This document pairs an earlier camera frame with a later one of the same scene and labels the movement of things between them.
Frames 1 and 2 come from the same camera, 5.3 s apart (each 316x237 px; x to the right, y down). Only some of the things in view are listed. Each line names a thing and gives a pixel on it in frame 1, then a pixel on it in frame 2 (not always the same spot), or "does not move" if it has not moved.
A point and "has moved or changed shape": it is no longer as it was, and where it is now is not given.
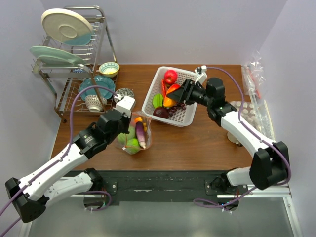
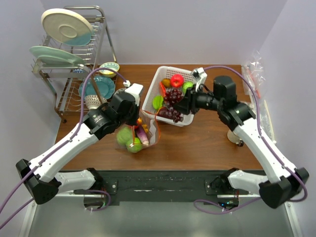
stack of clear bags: (253, 82) does not move
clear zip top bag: (139, 136) has moved or changed shape
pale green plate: (36, 51) does not move
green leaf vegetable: (157, 100) does not move
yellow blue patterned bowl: (109, 69) does not move
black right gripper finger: (182, 91) to (183, 106)
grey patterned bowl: (93, 103) does not move
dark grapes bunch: (178, 105) has moved or changed shape
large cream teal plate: (67, 27) does not move
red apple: (170, 76) to (177, 80)
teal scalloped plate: (99, 81) does not move
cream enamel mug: (233, 139) does not move
